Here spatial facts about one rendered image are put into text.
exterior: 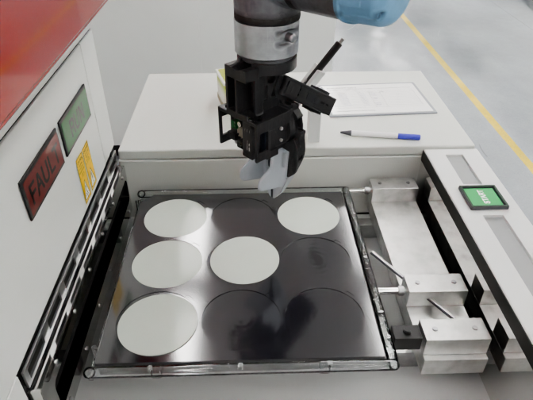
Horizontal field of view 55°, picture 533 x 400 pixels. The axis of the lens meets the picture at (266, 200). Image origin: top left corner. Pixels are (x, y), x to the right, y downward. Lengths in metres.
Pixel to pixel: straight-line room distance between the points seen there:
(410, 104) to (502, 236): 0.39
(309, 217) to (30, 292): 0.44
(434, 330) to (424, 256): 0.17
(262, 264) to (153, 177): 0.29
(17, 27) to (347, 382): 0.55
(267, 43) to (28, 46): 0.24
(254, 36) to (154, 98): 0.54
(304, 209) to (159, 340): 0.33
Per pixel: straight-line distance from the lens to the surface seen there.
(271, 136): 0.63
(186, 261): 0.76
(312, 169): 0.91
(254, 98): 0.60
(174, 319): 0.68
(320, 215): 0.84
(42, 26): 0.52
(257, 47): 0.58
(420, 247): 0.84
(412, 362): 0.74
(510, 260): 0.73
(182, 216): 0.84
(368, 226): 0.91
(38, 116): 0.62
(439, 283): 0.74
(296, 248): 0.77
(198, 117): 0.99
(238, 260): 0.75
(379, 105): 1.05
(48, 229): 0.63
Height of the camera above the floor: 1.41
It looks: 36 degrees down
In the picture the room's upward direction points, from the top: straight up
